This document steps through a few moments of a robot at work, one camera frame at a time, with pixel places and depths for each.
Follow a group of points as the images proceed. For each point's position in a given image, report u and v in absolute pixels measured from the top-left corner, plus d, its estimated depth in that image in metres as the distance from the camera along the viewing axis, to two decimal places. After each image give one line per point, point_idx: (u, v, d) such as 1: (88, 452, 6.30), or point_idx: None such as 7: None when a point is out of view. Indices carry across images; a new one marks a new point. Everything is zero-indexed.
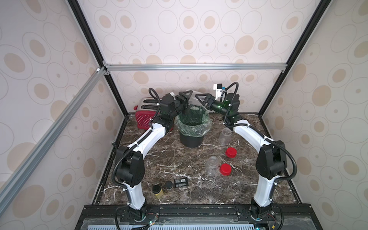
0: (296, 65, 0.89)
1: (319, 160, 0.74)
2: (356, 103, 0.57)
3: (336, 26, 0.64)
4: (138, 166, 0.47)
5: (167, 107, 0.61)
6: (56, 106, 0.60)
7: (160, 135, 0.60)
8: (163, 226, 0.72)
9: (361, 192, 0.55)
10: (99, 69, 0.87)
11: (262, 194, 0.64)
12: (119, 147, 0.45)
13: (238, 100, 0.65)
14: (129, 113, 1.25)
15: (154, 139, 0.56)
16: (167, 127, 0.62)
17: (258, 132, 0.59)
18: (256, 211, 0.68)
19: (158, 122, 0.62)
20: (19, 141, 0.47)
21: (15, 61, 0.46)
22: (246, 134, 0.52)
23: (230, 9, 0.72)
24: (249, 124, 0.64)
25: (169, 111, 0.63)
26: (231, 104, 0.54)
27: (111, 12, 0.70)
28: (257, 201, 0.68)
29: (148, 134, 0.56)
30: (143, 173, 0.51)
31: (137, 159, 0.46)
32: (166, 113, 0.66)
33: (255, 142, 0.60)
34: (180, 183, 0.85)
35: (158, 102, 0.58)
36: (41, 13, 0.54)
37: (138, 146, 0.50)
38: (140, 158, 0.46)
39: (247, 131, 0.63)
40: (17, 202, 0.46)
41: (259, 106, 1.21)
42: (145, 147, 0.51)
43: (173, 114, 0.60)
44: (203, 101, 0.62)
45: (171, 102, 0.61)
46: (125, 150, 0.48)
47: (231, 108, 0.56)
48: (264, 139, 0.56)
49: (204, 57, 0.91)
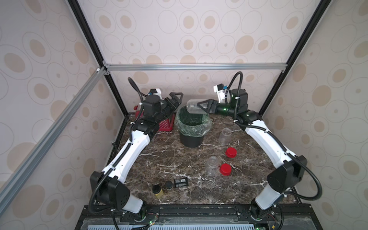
0: (296, 65, 0.89)
1: (319, 160, 0.74)
2: (357, 103, 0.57)
3: (336, 26, 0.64)
4: (119, 193, 0.41)
5: (151, 107, 0.52)
6: (56, 106, 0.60)
7: (143, 145, 0.51)
8: (163, 226, 0.72)
9: (361, 192, 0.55)
10: (99, 69, 0.87)
11: (268, 201, 0.61)
12: (92, 174, 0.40)
13: (244, 92, 0.58)
14: (129, 113, 1.25)
15: (134, 154, 0.47)
16: (151, 132, 0.52)
17: (280, 144, 0.49)
18: (257, 212, 0.68)
19: (140, 128, 0.52)
20: (20, 140, 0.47)
21: (16, 61, 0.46)
22: (263, 142, 0.54)
23: (230, 10, 0.72)
24: (267, 129, 0.53)
25: (153, 112, 0.54)
26: (238, 97, 0.60)
27: (111, 12, 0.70)
28: (259, 205, 0.67)
29: (125, 151, 0.46)
30: (128, 194, 0.47)
31: (114, 187, 0.39)
32: (150, 115, 0.56)
33: (273, 154, 0.51)
34: (180, 183, 0.85)
35: (142, 102, 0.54)
36: (41, 13, 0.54)
37: (115, 171, 0.42)
38: (117, 185, 0.40)
39: (266, 140, 0.52)
40: (17, 202, 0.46)
41: (259, 106, 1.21)
42: (125, 167, 0.44)
43: (157, 117, 0.56)
44: (207, 109, 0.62)
45: (155, 101, 0.52)
46: (100, 178, 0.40)
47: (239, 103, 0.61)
48: (285, 153, 0.47)
49: (204, 57, 0.91)
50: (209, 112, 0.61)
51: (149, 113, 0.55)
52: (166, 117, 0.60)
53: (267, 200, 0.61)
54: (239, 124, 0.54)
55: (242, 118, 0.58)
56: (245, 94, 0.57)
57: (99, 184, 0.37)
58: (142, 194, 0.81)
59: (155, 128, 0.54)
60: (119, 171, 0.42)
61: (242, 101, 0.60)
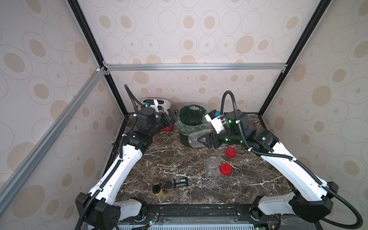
0: (296, 65, 0.89)
1: (319, 160, 0.74)
2: (357, 103, 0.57)
3: (336, 26, 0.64)
4: (107, 216, 0.38)
5: (145, 119, 0.50)
6: (56, 106, 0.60)
7: (134, 161, 0.48)
8: (163, 226, 0.72)
9: (361, 192, 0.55)
10: (99, 69, 0.87)
11: (273, 210, 0.59)
12: (78, 196, 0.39)
13: (241, 112, 0.49)
14: (129, 113, 1.25)
15: (124, 171, 0.44)
16: (143, 144, 0.50)
17: (313, 176, 0.41)
18: (259, 214, 0.66)
19: (132, 141, 0.50)
20: (20, 140, 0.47)
21: (16, 61, 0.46)
22: (290, 173, 0.43)
23: (230, 9, 0.72)
24: (294, 158, 0.43)
25: (147, 125, 0.52)
26: (238, 119, 0.48)
27: (111, 12, 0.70)
28: (260, 209, 0.65)
29: (115, 170, 0.43)
30: (118, 216, 0.44)
31: (101, 211, 0.37)
32: (143, 127, 0.53)
33: (304, 186, 0.41)
34: (180, 183, 0.85)
35: (136, 114, 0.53)
36: (41, 13, 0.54)
37: (102, 192, 0.40)
38: (105, 208, 0.37)
39: (293, 171, 0.42)
40: (17, 202, 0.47)
41: (259, 106, 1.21)
42: (113, 187, 0.41)
43: (150, 129, 0.53)
44: (209, 143, 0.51)
45: (150, 113, 0.51)
46: (86, 200, 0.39)
47: (243, 126, 0.49)
48: (320, 185, 0.40)
49: (204, 57, 0.91)
50: (214, 145, 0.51)
51: (143, 126, 0.53)
52: (159, 129, 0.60)
53: (273, 209, 0.59)
54: (258, 151, 0.46)
55: (257, 143, 0.45)
56: (243, 114, 0.47)
57: (86, 208, 0.41)
58: (142, 194, 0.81)
59: (147, 141, 0.51)
60: (107, 192, 0.40)
61: (244, 123, 0.48)
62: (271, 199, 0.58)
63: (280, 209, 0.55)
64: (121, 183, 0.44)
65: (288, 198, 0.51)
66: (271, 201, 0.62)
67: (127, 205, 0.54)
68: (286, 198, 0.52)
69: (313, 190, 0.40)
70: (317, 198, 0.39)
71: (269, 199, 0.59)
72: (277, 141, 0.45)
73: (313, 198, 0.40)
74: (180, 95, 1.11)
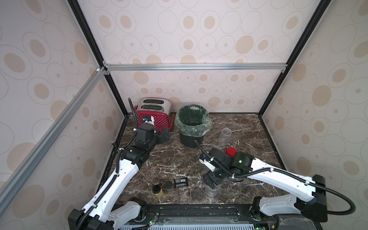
0: (296, 65, 0.89)
1: (319, 160, 0.74)
2: (356, 103, 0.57)
3: (336, 26, 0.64)
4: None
5: (145, 134, 0.53)
6: (56, 106, 0.59)
7: (131, 176, 0.49)
8: (163, 226, 0.72)
9: (361, 192, 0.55)
10: (99, 69, 0.87)
11: (275, 212, 0.59)
12: (71, 212, 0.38)
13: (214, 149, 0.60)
14: (129, 113, 1.25)
15: (120, 186, 0.45)
16: (140, 160, 0.50)
17: (295, 177, 0.45)
18: (261, 215, 0.65)
19: (129, 156, 0.50)
20: (20, 140, 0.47)
21: (16, 61, 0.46)
22: (275, 181, 0.46)
23: (230, 9, 0.72)
24: (271, 168, 0.48)
25: (146, 140, 0.54)
26: (211, 157, 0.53)
27: (111, 12, 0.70)
28: (262, 211, 0.64)
29: (110, 186, 0.43)
30: None
31: (94, 229, 0.36)
32: (142, 142, 0.55)
33: (294, 189, 0.43)
34: (180, 183, 0.85)
35: (136, 128, 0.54)
36: (41, 13, 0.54)
37: (96, 208, 0.39)
38: (97, 226, 0.36)
39: (277, 177, 0.45)
40: (17, 202, 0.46)
41: (259, 106, 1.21)
42: (108, 203, 0.41)
43: (148, 143, 0.55)
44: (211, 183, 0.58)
45: (150, 129, 0.54)
46: (80, 216, 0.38)
47: (219, 160, 0.57)
48: (306, 184, 0.43)
49: (204, 57, 0.91)
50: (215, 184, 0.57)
51: (142, 140, 0.55)
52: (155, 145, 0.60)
53: (276, 211, 0.58)
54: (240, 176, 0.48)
55: (237, 167, 0.51)
56: (215, 150, 0.57)
57: (78, 226, 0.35)
58: (142, 194, 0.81)
59: (144, 155, 0.52)
60: (101, 208, 0.39)
61: (219, 157, 0.57)
62: (273, 201, 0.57)
63: (282, 211, 0.55)
64: (116, 199, 0.44)
65: (291, 200, 0.54)
66: (273, 202, 0.61)
67: (123, 215, 0.53)
68: (290, 200, 0.54)
69: (301, 190, 0.42)
70: (308, 195, 0.41)
71: (271, 201, 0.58)
72: (254, 158, 0.51)
73: (307, 198, 0.42)
74: (180, 96, 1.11)
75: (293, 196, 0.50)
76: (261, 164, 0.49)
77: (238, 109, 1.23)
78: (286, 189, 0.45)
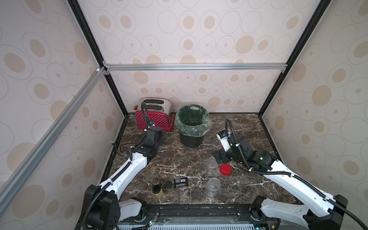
0: (296, 65, 0.89)
1: (319, 160, 0.74)
2: (356, 103, 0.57)
3: (336, 26, 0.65)
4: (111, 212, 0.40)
5: (154, 133, 0.61)
6: (56, 106, 0.59)
7: (143, 165, 0.55)
8: (163, 226, 0.72)
9: (361, 192, 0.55)
10: (99, 69, 0.87)
11: (277, 215, 0.59)
12: (89, 187, 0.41)
13: (240, 136, 0.56)
14: (129, 114, 1.24)
15: (132, 173, 0.50)
16: (149, 157, 0.57)
17: (316, 190, 0.43)
18: (259, 214, 0.66)
19: (139, 152, 0.57)
20: (20, 140, 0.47)
21: (16, 60, 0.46)
22: (293, 188, 0.45)
23: (230, 9, 0.72)
24: (293, 174, 0.46)
25: (155, 140, 0.62)
26: (237, 143, 0.56)
27: (111, 12, 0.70)
28: (262, 210, 0.64)
29: (124, 169, 0.49)
30: (119, 217, 0.45)
31: (109, 202, 0.39)
32: (151, 141, 0.63)
33: (310, 201, 0.42)
34: (180, 183, 0.85)
35: (146, 128, 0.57)
36: (41, 13, 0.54)
37: (112, 185, 0.43)
38: (113, 200, 0.39)
39: (296, 186, 0.44)
40: (17, 202, 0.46)
41: (259, 106, 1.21)
42: (120, 183, 0.45)
43: (156, 143, 0.65)
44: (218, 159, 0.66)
45: (159, 129, 0.63)
46: (97, 191, 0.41)
47: (243, 149, 0.55)
48: (325, 200, 0.41)
49: (204, 57, 0.91)
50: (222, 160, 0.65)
51: (151, 139, 0.62)
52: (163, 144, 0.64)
53: (279, 215, 0.58)
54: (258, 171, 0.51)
55: (257, 163, 0.51)
56: (242, 138, 0.54)
57: (96, 197, 0.44)
58: (142, 194, 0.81)
59: (153, 154, 0.59)
60: (116, 186, 0.43)
61: (244, 145, 0.55)
62: (279, 206, 0.60)
63: (286, 217, 0.55)
64: (128, 183, 0.48)
65: (301, 211, 0.52)
66: (279, 208, 0.59)
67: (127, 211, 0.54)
68: (299, 211, 0.52)
69: (318, 204, 0.41)
70: (324, 211, 0.40)
71: (276, 204, 0.62)
72: (276, 160, 0.50)
73: (322, 212, 0.41)
74: (180, 96, 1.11)
75: (304, 209, 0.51)
76: (281, 166, 0.48)
77: (238, 109, 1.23)
78: (302, 198, 0.44)
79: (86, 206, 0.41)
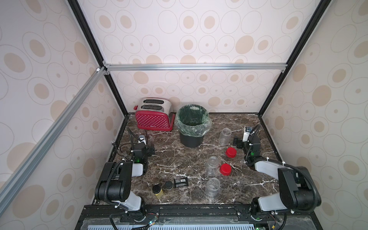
0: (296, 65, 0.89)
1: (319, 160, 0.74)
2: (356, 103, 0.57)
3: (335, 26, 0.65)
4: (129, 175, 0.47)
5: (141, 152, 0.72)
6: (56, 106, 0.59)
7: (140, 172, 0.65)
8: (163, 226, 0.72)
9: (361, 192, 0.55)
10: (99, 69, 0.87)
11: (269, 204, 0.61)
12: (107, 163, 0.50)
13: (259, 141, 0.71)
14: (129, 114, 1.24)
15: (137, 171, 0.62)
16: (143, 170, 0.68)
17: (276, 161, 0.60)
18: (256, 210, 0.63)
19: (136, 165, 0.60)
20: (19, 140, 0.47)
21: (16, 60, 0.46)
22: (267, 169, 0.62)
23: (230, 9, 0.72)
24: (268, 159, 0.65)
25: (142, 155, 0.73)
26: (250, 143, 0.81)
27: (111, 12, 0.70)
28: (259, 202, 0.69)
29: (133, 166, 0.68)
30: (129, 191, 0.48)
31: (129, 164, 0.50)
32: (140, 156, 0.74)
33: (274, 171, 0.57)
34: (180, 183, 0.85)
35: (133, 149, 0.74)
36: (41, 13, 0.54)
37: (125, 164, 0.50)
38: (130, 164, 0.50)
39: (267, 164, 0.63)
40: (17, 202, 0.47)
41: (259, 106, 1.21)
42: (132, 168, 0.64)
43: (144, 156, 0.74)
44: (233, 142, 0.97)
45: (143, 147, 0.72)
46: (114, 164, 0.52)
47: (253, 148, 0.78)
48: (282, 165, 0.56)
49: (204, 57, 0.91)
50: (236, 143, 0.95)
51: (140, 155, 0.73)
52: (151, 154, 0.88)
53: (270, 205, 0.61)
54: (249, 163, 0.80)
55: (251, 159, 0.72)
56: (258, 143, 0.70)
57: (118, 163, 0.53)
58: (142, 194, 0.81)
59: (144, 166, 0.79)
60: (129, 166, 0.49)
61: (256, 146, 0.72)
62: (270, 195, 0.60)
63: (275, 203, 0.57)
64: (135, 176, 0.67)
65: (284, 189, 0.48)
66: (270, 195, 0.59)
67: (129, 201, 0.53)
68: None
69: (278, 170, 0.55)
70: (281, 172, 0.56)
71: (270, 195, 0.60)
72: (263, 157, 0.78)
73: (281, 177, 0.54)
74: (180, 95, 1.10)
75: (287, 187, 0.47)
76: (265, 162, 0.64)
77: (238, 109, 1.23)
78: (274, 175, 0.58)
79: (106, 175, 0.47)
